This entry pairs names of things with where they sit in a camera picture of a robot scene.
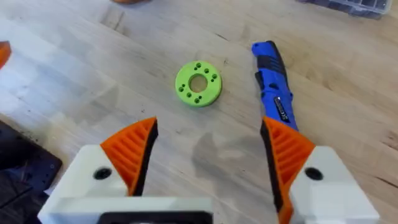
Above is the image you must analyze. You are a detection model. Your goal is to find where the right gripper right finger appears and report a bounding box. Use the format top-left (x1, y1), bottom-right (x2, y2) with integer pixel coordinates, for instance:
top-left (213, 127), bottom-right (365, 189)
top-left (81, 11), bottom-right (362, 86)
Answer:
top-left (259, 116), bottom-right (381, 224)

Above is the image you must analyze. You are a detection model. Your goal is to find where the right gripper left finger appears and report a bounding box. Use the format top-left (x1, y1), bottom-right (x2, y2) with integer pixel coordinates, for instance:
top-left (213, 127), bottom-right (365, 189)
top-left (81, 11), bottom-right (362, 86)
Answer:
top-left (45, 116), bottom-right (159, 206)

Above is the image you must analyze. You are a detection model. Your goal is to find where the blue electric screwdriver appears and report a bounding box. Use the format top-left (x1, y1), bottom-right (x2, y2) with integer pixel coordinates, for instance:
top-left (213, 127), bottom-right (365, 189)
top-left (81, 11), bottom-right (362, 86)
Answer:
top-left (251, 40), bottom-right (299, 131)

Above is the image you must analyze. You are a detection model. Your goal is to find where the orange toy vegetable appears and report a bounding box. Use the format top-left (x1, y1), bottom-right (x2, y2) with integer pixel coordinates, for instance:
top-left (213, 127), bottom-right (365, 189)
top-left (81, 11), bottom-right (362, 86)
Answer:
top-left (111, 0), bottom-right (150, 5)

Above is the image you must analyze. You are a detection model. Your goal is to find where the green disc with holes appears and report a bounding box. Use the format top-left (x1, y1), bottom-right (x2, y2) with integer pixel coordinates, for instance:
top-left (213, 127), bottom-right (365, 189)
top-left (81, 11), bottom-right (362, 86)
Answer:
top-left (175, 60), bottom-right (223, 108)

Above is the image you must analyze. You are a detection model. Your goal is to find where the orange ribbed wedge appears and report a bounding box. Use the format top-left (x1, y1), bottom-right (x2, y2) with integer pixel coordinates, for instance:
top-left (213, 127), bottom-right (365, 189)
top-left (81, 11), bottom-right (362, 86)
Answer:
top-left (0, 40), bottom-right (12, 70)

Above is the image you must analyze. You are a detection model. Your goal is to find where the clear plastic parts box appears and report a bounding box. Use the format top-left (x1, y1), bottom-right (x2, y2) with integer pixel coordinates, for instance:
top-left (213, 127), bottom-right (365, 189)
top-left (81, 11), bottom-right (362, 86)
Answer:
top-left (297, 0), bottom-right (393, 19)

